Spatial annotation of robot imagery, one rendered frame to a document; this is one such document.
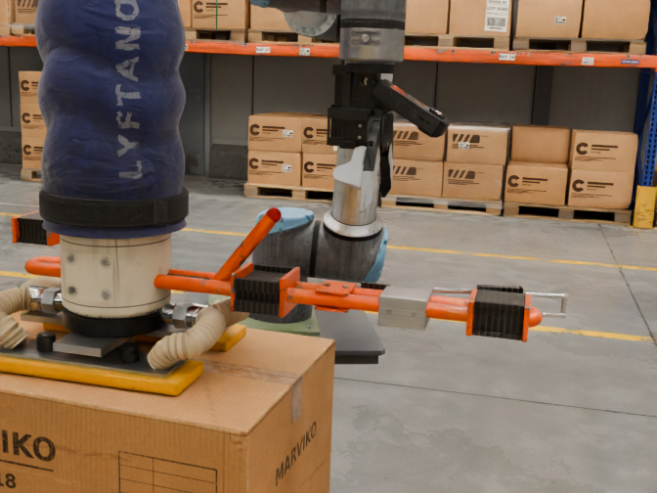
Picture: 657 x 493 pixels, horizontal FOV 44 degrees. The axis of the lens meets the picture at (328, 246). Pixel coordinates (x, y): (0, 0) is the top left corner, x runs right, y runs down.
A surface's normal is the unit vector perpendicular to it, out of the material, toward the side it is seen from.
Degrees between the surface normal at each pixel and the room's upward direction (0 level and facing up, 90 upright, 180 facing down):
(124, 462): 90
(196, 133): 90
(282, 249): 91
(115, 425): 90
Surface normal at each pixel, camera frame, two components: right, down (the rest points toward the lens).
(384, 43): 0.32, 0.22
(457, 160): -0.23, 0.20
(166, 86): 0.83, -0.20
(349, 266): -0.08, 0.52
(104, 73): 0.25, -0.11
